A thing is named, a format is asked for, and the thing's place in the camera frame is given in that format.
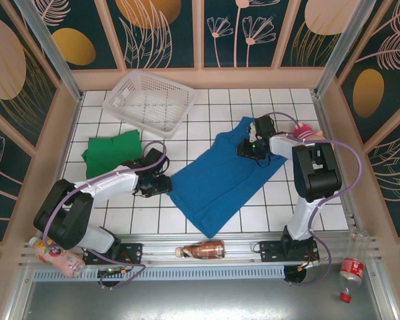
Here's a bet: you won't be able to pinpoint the blue tank top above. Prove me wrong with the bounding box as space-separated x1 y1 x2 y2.
169 115 287 239

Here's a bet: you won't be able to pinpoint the green tank top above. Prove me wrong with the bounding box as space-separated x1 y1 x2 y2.
81 129 143 180

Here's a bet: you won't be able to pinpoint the pink plush toy doll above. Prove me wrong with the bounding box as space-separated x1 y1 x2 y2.
292 122 326 143

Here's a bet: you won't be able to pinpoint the brown drink bottle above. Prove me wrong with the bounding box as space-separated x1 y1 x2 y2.
175 239 226 261

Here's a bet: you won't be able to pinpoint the white plastic perforated basket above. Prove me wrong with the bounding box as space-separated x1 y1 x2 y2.
102 69 197 138

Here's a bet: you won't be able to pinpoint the pink drink bottle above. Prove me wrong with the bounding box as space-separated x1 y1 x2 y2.
33 238 87 278

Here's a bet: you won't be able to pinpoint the grey metal shelf plate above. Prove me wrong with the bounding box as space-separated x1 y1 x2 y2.
6 279 397 320

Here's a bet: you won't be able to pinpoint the clear bottle with red label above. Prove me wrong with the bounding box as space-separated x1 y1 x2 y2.
339 229 369 303

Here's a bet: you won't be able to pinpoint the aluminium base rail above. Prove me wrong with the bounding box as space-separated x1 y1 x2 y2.
18 233 383 267

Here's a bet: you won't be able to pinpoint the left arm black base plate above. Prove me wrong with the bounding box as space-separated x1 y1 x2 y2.
82 242 144 266

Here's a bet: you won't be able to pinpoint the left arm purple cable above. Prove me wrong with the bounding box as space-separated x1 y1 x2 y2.
41 141 169 291

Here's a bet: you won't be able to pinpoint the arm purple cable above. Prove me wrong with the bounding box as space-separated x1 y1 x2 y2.
41 141 169 291
269 111 364 287

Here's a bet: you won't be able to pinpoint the yellow plug power wires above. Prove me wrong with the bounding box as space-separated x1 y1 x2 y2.
296 259 321 271
97 265 134 279

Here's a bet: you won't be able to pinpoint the perforated cable tray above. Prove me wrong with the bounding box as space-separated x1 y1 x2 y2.
33 268 286 281

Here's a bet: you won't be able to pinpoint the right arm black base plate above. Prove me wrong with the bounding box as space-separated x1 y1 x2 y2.
259 240 321 264

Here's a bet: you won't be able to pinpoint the aluminium frame post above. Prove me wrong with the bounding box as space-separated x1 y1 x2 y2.
13 0 85 101
312 0 371 98

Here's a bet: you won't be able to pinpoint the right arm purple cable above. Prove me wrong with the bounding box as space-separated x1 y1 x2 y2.
269 111 364 287

